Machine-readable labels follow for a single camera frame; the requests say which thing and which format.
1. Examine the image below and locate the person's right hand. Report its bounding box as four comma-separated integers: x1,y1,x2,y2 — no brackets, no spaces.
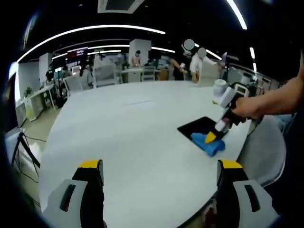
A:
231,95,262,124

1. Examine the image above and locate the black tripod stand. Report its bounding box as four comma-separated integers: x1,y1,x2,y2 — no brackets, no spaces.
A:
11,131,41,177

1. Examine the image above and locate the white upright panel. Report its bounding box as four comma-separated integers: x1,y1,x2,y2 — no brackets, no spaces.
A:
198,61,221,87

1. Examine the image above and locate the red display screen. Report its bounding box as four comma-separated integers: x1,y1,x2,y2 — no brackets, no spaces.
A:
66,47,89,59

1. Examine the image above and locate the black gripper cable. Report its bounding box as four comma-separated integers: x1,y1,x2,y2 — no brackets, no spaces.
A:
247,116,265,136

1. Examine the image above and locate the blue cleaning cloth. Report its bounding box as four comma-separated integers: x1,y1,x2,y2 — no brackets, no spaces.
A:
190,132,226,158

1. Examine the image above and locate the long curved ceiling light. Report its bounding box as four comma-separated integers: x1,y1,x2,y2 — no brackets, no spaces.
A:
17,24,166,63

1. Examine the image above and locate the white mesh office chair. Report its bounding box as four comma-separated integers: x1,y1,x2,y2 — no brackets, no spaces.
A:
142,66,157,82
93,63,119,88

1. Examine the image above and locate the white side desk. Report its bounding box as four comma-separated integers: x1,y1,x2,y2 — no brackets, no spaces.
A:
15,83,58,122

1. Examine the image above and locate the small white cabinet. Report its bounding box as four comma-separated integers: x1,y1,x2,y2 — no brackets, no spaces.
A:
235,83,249,98

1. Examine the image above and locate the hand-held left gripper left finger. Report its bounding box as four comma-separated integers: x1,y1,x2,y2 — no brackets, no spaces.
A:
40,159,105,228

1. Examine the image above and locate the grey mesh office chair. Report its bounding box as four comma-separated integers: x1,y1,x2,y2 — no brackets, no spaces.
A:
237,115,287,189

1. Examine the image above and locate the short ceiling light strip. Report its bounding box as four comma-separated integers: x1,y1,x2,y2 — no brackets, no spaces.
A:
225,0,248,30

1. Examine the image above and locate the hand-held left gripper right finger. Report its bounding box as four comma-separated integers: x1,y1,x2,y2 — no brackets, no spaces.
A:
215,158,280,228

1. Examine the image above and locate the ceiling air vent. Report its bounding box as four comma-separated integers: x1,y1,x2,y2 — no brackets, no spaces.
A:
97,0,144,14

